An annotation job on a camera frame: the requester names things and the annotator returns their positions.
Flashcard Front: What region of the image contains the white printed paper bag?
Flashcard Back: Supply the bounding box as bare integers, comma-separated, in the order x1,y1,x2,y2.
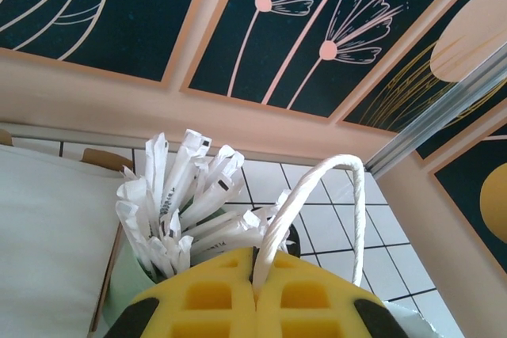
253,154,471,338

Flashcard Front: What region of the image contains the mint green straw canister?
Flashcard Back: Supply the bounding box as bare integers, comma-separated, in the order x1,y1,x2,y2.
102,203,229,338

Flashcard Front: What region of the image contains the green coffee cup black lid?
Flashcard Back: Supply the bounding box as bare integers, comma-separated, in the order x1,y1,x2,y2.
285,223,303,258

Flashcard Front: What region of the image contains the white napkin stack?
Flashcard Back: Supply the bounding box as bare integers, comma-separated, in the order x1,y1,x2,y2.
0,142,134,338

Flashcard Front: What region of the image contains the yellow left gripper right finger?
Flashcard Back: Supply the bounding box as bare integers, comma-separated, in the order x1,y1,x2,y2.
256,249,408,338

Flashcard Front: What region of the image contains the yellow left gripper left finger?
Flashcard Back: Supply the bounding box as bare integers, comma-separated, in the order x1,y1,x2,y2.
105,245,259,338

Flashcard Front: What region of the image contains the aluminium frame post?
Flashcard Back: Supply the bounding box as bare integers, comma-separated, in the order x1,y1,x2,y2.
366,43,507,176

